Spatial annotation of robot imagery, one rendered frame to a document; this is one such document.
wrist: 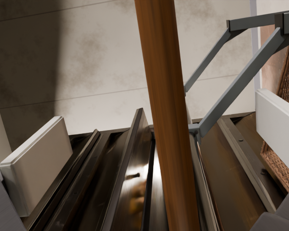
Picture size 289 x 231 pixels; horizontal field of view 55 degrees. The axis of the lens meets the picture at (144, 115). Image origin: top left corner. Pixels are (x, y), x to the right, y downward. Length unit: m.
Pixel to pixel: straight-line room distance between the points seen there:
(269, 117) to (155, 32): 0.10
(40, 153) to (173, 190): 0.13
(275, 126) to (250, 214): 0.84
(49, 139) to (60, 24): 3.96
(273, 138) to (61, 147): 0.13
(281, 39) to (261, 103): 0.48
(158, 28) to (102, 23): 3.75
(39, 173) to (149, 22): 0.13
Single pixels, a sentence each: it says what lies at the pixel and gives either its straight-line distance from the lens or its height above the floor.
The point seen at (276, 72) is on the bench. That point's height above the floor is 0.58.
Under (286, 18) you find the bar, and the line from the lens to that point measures 0.65.
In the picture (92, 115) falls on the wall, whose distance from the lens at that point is 4.16.
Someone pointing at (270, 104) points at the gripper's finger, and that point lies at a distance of 0.17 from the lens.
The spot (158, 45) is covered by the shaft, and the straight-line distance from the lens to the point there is 0.21.
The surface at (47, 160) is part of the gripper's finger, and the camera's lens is 0.17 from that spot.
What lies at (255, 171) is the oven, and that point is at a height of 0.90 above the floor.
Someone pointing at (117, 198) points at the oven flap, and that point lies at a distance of 0.88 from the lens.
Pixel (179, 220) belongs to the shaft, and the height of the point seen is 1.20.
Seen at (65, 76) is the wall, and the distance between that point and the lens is 4.15.
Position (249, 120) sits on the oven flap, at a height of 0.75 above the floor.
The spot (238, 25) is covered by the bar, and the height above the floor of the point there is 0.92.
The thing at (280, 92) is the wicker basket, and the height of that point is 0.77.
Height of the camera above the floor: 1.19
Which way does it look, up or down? 6 degrees up
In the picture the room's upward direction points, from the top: 98 degrees counter-clockwise
